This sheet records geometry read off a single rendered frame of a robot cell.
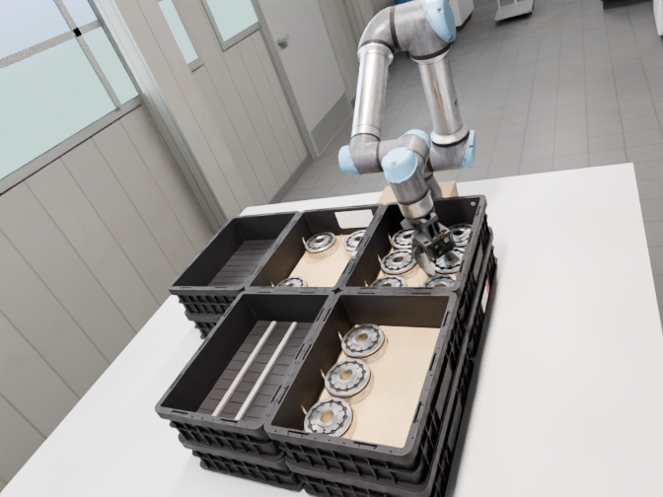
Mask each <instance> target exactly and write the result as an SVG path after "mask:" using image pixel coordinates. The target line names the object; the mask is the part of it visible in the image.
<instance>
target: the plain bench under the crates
mask: <svg viewBox="0 0 663 497"><path fill-rule="evenodd" d="M456 185H457V189H458V193H459V196H465V195H476V194H483V195H485V196H486V201H487V207H486V210H485V213H486V214H487V215H488V218H487V224H488V226H489V227H491V229H492V232H493V236H494V238H493V242H492V244H493V245H494V252H493V253H494V256H496V257H497V259H498V261H497V265H496V269H495V274H494V278H493V283H492V287H491V292H490V296H489V301H488V305H487V309H486V314H485V318H484V323H483V327H482V332H481V336H480V341H479V348H478V353H477V355H476V356H475V357H474V358H471V359H470V360H472V361H473V362H474V370H473V374H472V379H471V383H470V387H469V392H468V396H467V401H466V405H465V410H464V414H463V418H462V423H461V427H460V432H459V436H458V441H457V445H456V450H455V454H454V457H453V462H452V466H451V471H450V475H449V480H448V484H447V489H446V493H445V497H663V333H662V327H661V322H660V317H659V311H658V305H657V300H656V294H655V288H654V282H653V277H652V271H651V265H650V259H649V253H648V248H647V242H646V237H645V231H644V226H643V220H642V214H641V208H640V203H639V197H638V191H637V185H636V180H635V174H634V168H633V163H628V164H620V165H611V166H603V167H595V168H586V169H577V170H569V171H560V172H552V173H543V174H534V175H526V176H517V177H502V178H493V179H485V180H476V181H467V182H459V183H456ZM382 193H383V191H382V192H373V193H365V194H356V195H348V196H340V197H331V198H323V199H314V200H305V201H297V202H288V203H280V204H271V205H262V206H255V207H247V208H246V209H245V210H244V211H243V212H242V214H241V215H252V214H262V213H274V212H285V211H296V210H298V211H300V212H302V211H304V210H308V209H319V208H330V207H341V206H352V205H363V204H375V203H377V201H378V199H379V198H380V196H381V194H382ZM241 215H240V216H241ZM178 300H179V298H178V297H177V296H173V295H171V296H170V297H169V299H168V300H167V301H166V302H165V303H164V304H163V306H162V307H161V308H160V309H159V310H158V311H157V312H156V314H155V315H154V316H153V317H151V318H150V320H149V321H148V322H147V323H146V324H145V325H144V327H143V328H142V329H141V330H140V331H139V332H138V334H137V335H136V336H135V337H134V338H133V339H132V341H131V342H130V343H129V344H128V345H127V346H126V348H125V349H124V350H123V351H122V352H121V353H120V354H119V356H118V357H117V358H116V359H115V360H114V361H113V363H112V364H111V365H110V366H109V367H108V369H107V370H106V371H105V372H104V373H103V374H102V376H101V377H100V378H99V379H98V380H97V381H96V383H95V384H94V385H93V386H92V387H91V388H90V390H89V391H88V392H87V393H86V394H85V395H84V396H83V398H82V399H81V400H80V401H79V402H78V403H77V405H76V406H75V407H74V408H73V409H72V410H71V412H70V413H69V414H68V415H67V416H66V417H65V419H64V420H63V421H62V422H61V423H60V424H59V426H58V427H57V428H56V429H55V430H54V431H53V433H52V434H51V435H50V436H49V437H48V438H47V439H46V441H45V442H44V443H43V444H42V445H41V446H40V448H39V449H38V450H37V451H36V452H35V454H34V455H33V456H32V457H31V458H30V459H29V461H28V462H27V463H26V464H25V465H24V466H23V468H22V469H21V470H20V471H19V472H18V473H17V475H16V476H15V477H14V478H13V479H12V480H11V481H10V483H9V484H8V485H7V486H6V487H5V488H4V490H3V491H2V492H1V493H0V497H318V496H314V495H310V494H307V493H306V492H305V490H304V485H305V483H304V485H303V486H302V488H300V489H299V490H296V491H294V490H289V489H285V488H281V487H277V486H273V485H269V484H264V483H260V482H256V481H252V480H248V479H244V478H241V477H237V476H233V475H228V474H224V473H220V472H216V471H212V470H208V469H204V468H201V467H200V465H199V463H200V461H201V459H200V458H197V457H194V456H193V455H192V453H191V452H192V450H189V449H186V448H184V446H183V445H182V444H181V443H180V441H179V439H178V435H179V431H178V430H177V429H175V428H171V427H170V425H169V423H170V420H166V419H162V418H160V417H159V415H158V414H157V413H156V412H155V410H154V408H155V405H156V403H157V402H158V401H159V399H160V398H161V397H162V395H163V394H164V393H165V391H166V390H167V389H168V387H169V386H170V385H171V383H172V382H173V381H174V379H175V378H176V377H177V375H178V374H179V373H180V371H181V370H182V369H183V367H184V366H185V364H186V363H187V362H188V360H189V359H190V358H191V356H192V355H193V354H194V353H195V351H196V350H197V349H198V347H199V346H200V345H201V343H202V342H203V341H204V339H200V335H201V333H200V331H199V330H198V329H195V328H194V326H195V323H194V322H193V321H188V320H187V318H186V316H185V315H184V311H185V308H184V306H183V304H179V303H178Z"/></svg>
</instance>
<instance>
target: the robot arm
mask: <svg viewBox="0 0 663 497"><path fill-rule="evenodd" d="M455 38H456V25H455V19H454V15H453V12H452V9H451V6H450V4H449V2H448V0H415V1H411V2H407V3H403V4H400V5H397V6H391V7H388V8H386V9H384V10H382V11H381V12H379V13H378V14H377V15H376V16H375V17H374V18H373V19H372V21H371V22H370V23H369V25H368V26H367V28H366V29H365V31H364V33H363V35H362V38H361V40H360V42H359V46H358V53H357V57H358V60H359V62H360V68H359V77H358V85H357V93H356V102H355V110H354V117H353V125H352V134H351V141H350V145H347V146H343V147H342V148H341V149H340V151H339V154H338V160H339V165H340V168H341V170H342V171H343V172H344V173H345V174H346V175H348V176H358V175H360V176H362V175H365V174H374V173H382V172H385V177H386V179H387V180H388V182H389V184H390V186H391V188H392V191H393V193H394V195H395V198H396V200H397V202H398V204H399V206H400V209H401V211H402V213H403V215H404V217H405V218H404V220H403V221H402V222H401V225H402V226H403V228H404V229H405V230H409V229H413V228H414V231H413V232H412V235H411V238H410V239H411V240H412V243H411V244H410V245H411V254H412V257H413V258H414V260H415V261H416V262H417V264H418V265H419V266H420V267H421V269H422V270H423V271H424V273H425V274H426V275H427V276H428V277H430V278H432V277H434V276H436V273H435V270H434V269H433V267H432V266H431V264H430V261H431V262H433V259H432V258H434V259H435V260H436V259H438V258H439V257H441V256H442V255H444V256H445V260H446V261H451V260H453V259H456V260H458V261H459V259H458V257H457V256H456V255H455V254H454V253H453V248H456V247H457V246H456V244H455V241H454V238H453V236H452V233H451V231H450V230H449V229H447V228H446V227H444V226H443V225H441V224H440V223H438V222H437V220H438V217H437V215H436V214H435V208H434V206H433V201H432V199H431V198H442V197H443V194H442V189H441V187H440V185H439V184H438V182H437V180H436V179H435V177H434V175H433V172H441V171H451V170H461V169H467V168H470V167H472V166H473V165H474V162H475V157H476V132H475V131H474V130H470V131H469V127H468V125H467V124H466V123H464V122H463V121H462V119H461V114H460V109H459V104H458V99H457V94H456V89H455V84H454V79H453V74H452V69H451V65H450V60H449V55H448V51H449V50H450V48H451V47H452V41H453V40H454V39H455ZM406 50H408V52H409V56H410V58H411V59H412V60H414V61H416V62H417V65H418V69H419V73H420V77H421V81H422V85H423V89H424V93H425V96H426V100H427V104H428V108H429V112H430V116H431V120H432V124H433V128H434V129H433V130H432V132H431V136H428V135H427V134H426V133H425V132H424V131H421V130H417V129H413V130H410V131H408V132H407V133H405V135H404V136H402V137H400V138H399V139H394V140H387V141H381V132H382V122H383V113H384V103H385V95H386V85H387V76H388V67H389V65H390V64H391V62H392V61H393V56H394V54H395V53H397V52H401V51H406ZM451 238H452V239H451ZM452 241H453V242H452ZM429 260H430V261H429Z"/></svg>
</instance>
